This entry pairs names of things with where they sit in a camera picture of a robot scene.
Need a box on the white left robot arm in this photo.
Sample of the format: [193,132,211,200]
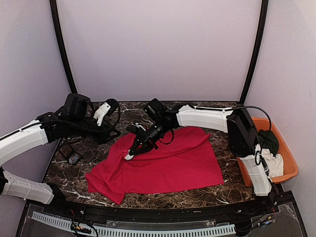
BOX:
[0,93,120,215]

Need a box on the orange plastic basket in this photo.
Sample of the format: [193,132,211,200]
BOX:
[237,117,298,187]

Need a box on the white garment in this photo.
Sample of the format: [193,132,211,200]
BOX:
[262,149,284,177]

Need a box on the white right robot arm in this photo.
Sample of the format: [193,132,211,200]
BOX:
[125,98,273,214]

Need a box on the white slotted cable duct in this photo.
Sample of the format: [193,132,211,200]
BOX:
[31,211,236,237]

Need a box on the black brooch display box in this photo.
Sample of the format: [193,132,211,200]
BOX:
[58,144,83,166]

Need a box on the black right frame post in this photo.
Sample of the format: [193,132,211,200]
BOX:
[239,0,269,104]

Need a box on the black frame post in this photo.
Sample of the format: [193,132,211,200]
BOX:
[239,0,269,104]
[49,0,78,93]

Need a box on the round brooch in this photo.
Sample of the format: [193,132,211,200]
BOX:
[124,150,134,160]

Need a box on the black front rail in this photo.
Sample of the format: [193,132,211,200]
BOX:
[27,192,294,224]

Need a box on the magenta t-shirt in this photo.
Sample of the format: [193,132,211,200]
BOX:
[85,127,224,204]

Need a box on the black left frame post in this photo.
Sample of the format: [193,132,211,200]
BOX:
[49,0,78,93]

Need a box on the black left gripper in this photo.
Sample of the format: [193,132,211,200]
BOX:
[70,117,121,145]

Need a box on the dark green garment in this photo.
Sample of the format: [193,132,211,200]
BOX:
[257,129,279,156]

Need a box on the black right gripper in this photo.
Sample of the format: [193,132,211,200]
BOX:
[129,119,171,156]

